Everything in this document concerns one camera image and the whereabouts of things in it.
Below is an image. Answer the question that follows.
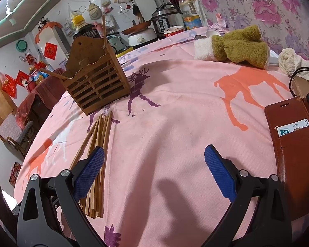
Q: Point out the white rice cooker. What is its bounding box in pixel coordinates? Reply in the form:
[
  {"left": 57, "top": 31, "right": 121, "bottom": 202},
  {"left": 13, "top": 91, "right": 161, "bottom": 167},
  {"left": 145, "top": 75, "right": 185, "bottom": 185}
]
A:
[{"left": 128, "top": 28, "right": 158, "bottom": 49}]

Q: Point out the green ceiling fan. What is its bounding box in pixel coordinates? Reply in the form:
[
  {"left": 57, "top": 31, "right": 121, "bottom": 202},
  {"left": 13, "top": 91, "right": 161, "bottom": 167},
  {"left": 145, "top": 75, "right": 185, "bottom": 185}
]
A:
[{"left": 0, "top": 0, "right": 27, "bottom": 32}]

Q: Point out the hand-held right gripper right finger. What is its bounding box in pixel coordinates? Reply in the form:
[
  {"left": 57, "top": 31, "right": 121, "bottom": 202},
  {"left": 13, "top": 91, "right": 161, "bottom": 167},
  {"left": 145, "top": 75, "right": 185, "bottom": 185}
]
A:
[{"left": 203, "top": 144, "right": 293, "bottom": 247}]

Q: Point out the red cloth covered table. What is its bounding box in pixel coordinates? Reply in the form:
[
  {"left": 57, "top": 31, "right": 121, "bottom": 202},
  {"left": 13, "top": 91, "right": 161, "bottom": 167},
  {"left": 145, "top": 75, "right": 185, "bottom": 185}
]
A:
[{"left": 17, "top": 68, "right": 66, "bottom": 130}]

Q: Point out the blue label oil bottle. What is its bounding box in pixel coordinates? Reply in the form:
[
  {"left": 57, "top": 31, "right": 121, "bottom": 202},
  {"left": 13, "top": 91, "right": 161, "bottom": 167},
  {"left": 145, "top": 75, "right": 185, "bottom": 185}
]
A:
[{"left": 29, "top": 66, "right": 50, "bottom": 83}]

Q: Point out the cream knitted cloth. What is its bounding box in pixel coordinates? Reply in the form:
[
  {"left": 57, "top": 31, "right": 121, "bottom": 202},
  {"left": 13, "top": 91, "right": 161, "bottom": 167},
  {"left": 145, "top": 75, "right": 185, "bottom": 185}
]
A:
[{"left": 277, "top": 48, "right": 309, "bottom": 83}]

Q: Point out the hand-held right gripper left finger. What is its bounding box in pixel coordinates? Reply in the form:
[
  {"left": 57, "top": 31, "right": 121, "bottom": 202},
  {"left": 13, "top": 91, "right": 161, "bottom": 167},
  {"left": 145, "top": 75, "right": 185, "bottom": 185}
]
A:
[{"left": 15, "top": 145, "right": 106, "bottom": 247}]

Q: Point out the wooden chair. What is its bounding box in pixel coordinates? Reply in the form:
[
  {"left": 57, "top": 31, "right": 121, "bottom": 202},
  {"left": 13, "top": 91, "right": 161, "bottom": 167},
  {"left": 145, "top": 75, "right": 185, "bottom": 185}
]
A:
[{"left": 6, "top": 120, "right": 34, "bottom": 158}]

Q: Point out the clear cooking oil bottle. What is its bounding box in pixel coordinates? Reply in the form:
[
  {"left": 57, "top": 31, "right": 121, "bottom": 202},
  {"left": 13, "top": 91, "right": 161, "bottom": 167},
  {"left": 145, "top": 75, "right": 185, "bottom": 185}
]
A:
[{"left": 178, "top": 0, "right": 204, "bottom": 31}]

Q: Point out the white card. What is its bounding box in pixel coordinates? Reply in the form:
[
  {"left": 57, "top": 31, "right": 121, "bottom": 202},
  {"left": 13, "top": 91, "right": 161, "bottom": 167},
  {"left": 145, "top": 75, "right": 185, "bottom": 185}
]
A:
[{"left": 277, "top": 118, "right": 309, "bottom": 137}]

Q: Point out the teal small rice cooker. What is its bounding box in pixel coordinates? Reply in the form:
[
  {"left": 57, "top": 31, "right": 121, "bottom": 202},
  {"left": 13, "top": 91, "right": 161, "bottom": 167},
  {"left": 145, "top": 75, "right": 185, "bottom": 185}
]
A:
[{"left": 106, "top": 35, "right": 123, "bottom": 54}]

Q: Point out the white refrigerator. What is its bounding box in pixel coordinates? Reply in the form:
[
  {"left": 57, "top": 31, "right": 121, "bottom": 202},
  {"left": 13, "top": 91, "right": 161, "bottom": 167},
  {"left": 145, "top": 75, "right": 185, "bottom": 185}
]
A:
[{"left": 37, "top": 26, "right": 73, "bottom": 70}]

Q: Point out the wooden slatted chopstick holder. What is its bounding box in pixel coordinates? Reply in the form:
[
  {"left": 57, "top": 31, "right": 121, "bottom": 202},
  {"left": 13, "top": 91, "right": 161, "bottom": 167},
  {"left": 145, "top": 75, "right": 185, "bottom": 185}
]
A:
[{"left": 60, "top": 35, "right": 132, "bottom": 116}]

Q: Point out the pink animal print tablecloth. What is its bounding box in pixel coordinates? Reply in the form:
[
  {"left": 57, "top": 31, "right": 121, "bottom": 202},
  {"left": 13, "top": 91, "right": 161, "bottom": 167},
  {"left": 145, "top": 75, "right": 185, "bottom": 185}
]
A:
[{"left": 14, "top": 26, "right": 309, "bottom": 247}]

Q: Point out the dark sauce bottle yellow cap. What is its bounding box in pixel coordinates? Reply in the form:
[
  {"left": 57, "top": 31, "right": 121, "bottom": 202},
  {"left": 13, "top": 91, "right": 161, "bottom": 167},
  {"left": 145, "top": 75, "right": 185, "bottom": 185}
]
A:
[{"left": 72, "top": 15, "right": 104, "bottom": 40}]

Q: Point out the floral plastic sheet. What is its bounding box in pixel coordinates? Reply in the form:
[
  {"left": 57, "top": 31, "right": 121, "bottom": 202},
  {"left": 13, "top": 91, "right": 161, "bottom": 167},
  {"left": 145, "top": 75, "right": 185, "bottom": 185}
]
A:
[{"left": 193, "top": 0, "right": 309, "bottom": 70}]

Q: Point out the pile of wooden chopsticks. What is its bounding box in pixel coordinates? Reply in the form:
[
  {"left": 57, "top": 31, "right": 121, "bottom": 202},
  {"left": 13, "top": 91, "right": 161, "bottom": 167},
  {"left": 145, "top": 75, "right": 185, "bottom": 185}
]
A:
[{"left": 69, "top": 111, "right": 114, "bottom": 218}]

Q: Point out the brown leather phone wallet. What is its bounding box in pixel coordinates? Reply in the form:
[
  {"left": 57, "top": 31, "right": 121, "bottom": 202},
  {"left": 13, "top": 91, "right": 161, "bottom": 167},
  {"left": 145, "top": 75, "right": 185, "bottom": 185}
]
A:
[{"left": 264, "top": 96, "right": 309, "bottom": 222}]

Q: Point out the frying pan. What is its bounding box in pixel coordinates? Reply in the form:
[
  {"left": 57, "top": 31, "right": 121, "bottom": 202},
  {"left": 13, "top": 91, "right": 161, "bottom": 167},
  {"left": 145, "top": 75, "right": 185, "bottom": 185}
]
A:
[{"left": 121, "top": 21, "right": 153, "bottom": 35}]

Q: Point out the red diamond paper decoration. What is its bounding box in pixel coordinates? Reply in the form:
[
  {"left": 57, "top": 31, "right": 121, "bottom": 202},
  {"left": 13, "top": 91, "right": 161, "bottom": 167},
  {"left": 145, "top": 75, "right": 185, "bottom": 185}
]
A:
[{"left": 44, "top": 43, "right": 58, "bottom": 60}]

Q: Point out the olive green plush cloth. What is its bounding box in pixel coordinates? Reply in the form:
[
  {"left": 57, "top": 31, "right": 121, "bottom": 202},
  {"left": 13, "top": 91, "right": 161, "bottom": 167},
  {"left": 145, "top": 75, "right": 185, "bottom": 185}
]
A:
[{"left": 212, "top": 25, "right": 271, "bottom": 70}]

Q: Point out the silver pressure cooker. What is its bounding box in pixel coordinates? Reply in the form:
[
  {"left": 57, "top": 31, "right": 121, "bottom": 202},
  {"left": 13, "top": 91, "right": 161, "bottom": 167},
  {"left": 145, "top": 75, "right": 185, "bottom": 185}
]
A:
[{"left": 151, "top": 2, "right": 184, "bottom": 40}]

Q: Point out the white fluffy cloth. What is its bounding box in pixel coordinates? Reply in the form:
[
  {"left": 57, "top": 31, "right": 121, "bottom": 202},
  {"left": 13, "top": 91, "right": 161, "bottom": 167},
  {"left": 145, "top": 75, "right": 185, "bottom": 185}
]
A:
[{"left": 194, "top": 38, "right": 215, "bottom": 62}]

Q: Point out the red and white bowl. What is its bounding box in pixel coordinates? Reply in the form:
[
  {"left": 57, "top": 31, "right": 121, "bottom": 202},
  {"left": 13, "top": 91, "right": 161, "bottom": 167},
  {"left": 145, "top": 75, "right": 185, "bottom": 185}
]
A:
[{"left": 164, "top": 25, "right": 184, "bottom": 38}]

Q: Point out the black cable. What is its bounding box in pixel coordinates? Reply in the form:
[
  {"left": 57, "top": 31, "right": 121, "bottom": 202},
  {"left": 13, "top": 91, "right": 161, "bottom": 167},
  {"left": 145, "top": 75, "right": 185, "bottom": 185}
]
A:
[{"left": 289, "top": 67, "right": 309, "bottom": 99}]

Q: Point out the cardboard box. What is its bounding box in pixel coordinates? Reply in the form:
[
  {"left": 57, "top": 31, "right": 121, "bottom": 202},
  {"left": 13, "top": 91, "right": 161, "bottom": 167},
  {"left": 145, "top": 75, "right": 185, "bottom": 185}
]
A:
[{"left": 292, "top": 77, "right": 309, "bottom": 99}]

